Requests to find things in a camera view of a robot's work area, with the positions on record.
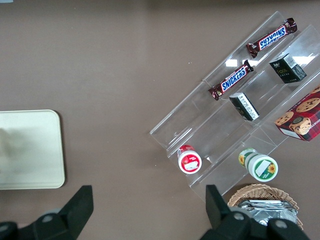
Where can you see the cream rectangular serving tray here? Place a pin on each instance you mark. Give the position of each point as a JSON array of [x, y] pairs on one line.
[[37, 150]]

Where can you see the red lid small cup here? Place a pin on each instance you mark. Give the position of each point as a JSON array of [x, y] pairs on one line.
[[189, 160]]

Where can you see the red plaid cookie box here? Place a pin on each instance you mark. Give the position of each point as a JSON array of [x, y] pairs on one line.
[[302, 115]]

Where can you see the small black box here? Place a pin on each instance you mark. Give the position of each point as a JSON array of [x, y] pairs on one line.
[[243, 106], [287, 68]]

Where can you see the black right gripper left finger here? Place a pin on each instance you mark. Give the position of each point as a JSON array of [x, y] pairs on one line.
[[72, 215]]

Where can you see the clear acrylic stepped shelf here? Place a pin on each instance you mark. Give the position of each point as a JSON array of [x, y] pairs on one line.
[[212, 130]]

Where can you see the light tan wicker basket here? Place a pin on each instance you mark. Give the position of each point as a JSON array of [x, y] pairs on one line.
[[260, 191]]

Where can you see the green lid sunflower cup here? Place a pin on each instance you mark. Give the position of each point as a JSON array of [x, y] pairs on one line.
[[261, 166]]

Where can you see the silver foil packets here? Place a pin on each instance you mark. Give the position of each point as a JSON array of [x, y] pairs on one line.
[[272, 210]]

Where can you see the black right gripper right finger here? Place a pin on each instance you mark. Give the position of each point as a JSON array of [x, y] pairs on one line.
[[225, 222]]

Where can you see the brown Snickers bar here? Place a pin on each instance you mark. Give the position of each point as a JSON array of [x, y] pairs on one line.
[[231, 80], [272, 37]]

